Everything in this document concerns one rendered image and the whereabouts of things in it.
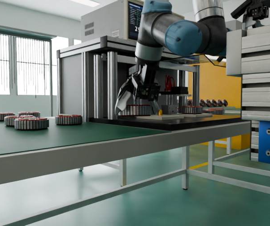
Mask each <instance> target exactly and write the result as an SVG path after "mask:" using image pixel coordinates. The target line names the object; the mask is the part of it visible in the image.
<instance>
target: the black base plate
mask: <svg viewBox="0 0 270 226"><path fill-rule="evenodd" d="M246 121H250V120H242V119H240V116H234V115H213V116H207V117H184V118H180V119H169V120H154V119H142V118H136V117H121V116H118V119H113V120H111V119H108V117H103V118H94V117H92V118H91V122H94V123H102V124H110V125H119V126H131V127H139V128H148V129H156V130H167V131H174V130H183V129H191V128H198V127H205V126H214V125H221V124H229V123H236V122H246Z"/></svg>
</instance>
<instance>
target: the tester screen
mask: <svg viewBox="0 0 270 226"><path fill-rule="evenodd" d="M142 10H143V8H142V7H140V6H137V5H134V4H131V3H129V37H131V38H135V39H138V37H136V36H132V35H130V32H134V33H138V32H136V31H135V26H137V27H139V26H140V21H141V13H142Z"/></svg>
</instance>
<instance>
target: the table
mask: <svg viewBox="0 0 270 226"><path fill-rule="evenodd" d="M191 102H192V100H188V99H187V106H192V103H191ZM205 105H206V106H207V107H205ZM211 105H212V106H213V107H211ZM217 105H218V106H219V107H216V106H217ZM223 105H224V106H223ZM200 106H202V107H203V110H206V109H210V108H223V109H233V108H235V107H228V102H227V101H226V100H225V99H224V100H222V101H221V100H217V101H215V100H211V101H210V100H209V99H207V100H205V101H204V100H203V99H201V100H200ZM215 143H221V144H227V148H226V153H227V154H228V155H229V154H231V137H229V138H227V141H220V140H215ZM101 165H105V166H108V167H111V168H114V169H118V170H119V185H120V186H121V187H122V186H125V185H126V159H122V160H119V164H115V163H112V162H107V163H103V164H101ZM78 170H79V171H82V170H83V168H78Z"/></svg>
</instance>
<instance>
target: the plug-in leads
mask: <svg viewBox="0 0 270 226"><path fill-rule="evenodd" d="M165 76H166V79H167V82H166V79H165V91H171V87H172V83H171V78H173V77H170V76H168V77H167V75H165ZM173 80H174V79H173ZM168 81H169V82H168ZM174 87H175V82H174Z"/></svg>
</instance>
